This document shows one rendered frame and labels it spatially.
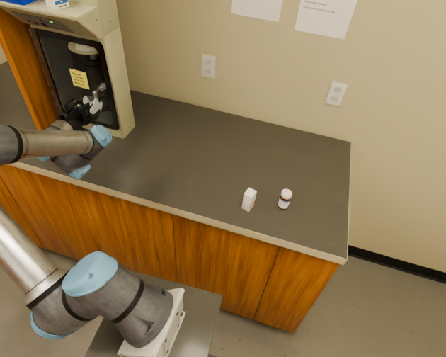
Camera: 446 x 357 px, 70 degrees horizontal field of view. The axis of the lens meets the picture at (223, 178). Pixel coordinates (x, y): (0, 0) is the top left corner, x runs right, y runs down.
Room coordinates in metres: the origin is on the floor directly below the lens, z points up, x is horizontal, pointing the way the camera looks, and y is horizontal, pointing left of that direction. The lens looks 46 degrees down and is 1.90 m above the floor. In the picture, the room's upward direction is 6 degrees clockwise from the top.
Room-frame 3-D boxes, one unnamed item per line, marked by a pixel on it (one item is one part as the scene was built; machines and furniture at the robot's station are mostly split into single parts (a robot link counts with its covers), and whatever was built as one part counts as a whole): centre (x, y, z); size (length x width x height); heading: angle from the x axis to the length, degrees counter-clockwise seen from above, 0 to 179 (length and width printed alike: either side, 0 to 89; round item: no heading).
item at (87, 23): (1.12, 0.65, 1.46); 0.32 x 0.12 x 0.10; 77
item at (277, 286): (1.19, 0.45, 0.45); 2.05 x 0.67 x 0.90; 77
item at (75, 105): (0.96, 0.58, 1.17); 0.12 x 0.08 x 0.09; 167
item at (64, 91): (1.16, 0.64, 1.19); 0.30 x 0.01 x 0.40; 76
